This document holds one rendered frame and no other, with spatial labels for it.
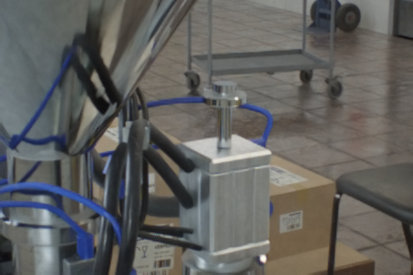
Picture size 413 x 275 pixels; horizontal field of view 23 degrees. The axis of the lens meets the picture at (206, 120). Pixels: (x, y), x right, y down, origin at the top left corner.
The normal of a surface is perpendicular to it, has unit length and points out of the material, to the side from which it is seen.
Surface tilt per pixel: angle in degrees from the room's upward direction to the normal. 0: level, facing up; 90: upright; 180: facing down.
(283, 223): 90
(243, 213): 90
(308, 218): 90
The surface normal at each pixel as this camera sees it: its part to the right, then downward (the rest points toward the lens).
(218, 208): 0.49, 0.22
